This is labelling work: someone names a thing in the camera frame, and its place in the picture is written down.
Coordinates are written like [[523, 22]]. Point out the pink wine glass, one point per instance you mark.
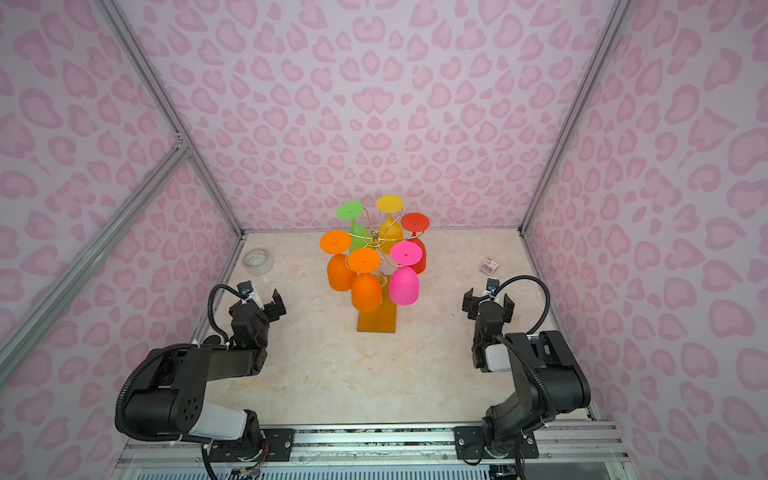
[[405, 285]]

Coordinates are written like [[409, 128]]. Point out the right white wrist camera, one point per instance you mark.
[[492, 287]]

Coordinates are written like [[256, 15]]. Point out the clear tape roll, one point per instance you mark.
[[258, 261]]

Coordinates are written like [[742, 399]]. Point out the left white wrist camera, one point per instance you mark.
[[257, 300]]

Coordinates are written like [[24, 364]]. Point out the gold wire glass rack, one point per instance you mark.
[[382, 320]]

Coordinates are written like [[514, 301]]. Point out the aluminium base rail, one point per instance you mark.
[[441, 444]]

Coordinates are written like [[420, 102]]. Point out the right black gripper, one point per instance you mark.
[[488, 306]]

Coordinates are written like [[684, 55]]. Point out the orange wine glass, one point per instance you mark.
[[366, 290], [336, 243]]

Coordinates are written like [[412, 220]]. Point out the yellow wine glass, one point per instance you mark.
[[390, 231]]

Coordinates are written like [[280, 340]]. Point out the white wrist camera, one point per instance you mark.
[[492, 287], [257, 300]]

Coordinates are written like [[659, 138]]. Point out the red wine glass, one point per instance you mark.
[[417, 224]]

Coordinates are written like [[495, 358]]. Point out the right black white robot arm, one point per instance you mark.
[[547, 381]]

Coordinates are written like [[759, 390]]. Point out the small pink card box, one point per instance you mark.
[[489, 266]]

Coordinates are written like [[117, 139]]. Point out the orange wine glass back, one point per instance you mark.
[[336, 243]]

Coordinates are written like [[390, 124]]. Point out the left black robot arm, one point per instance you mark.
[[163, 398]]

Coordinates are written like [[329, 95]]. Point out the orange wine glass front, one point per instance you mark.
[[366, 290]]

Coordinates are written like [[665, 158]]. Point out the green wine glass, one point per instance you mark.
[[359, 236]]

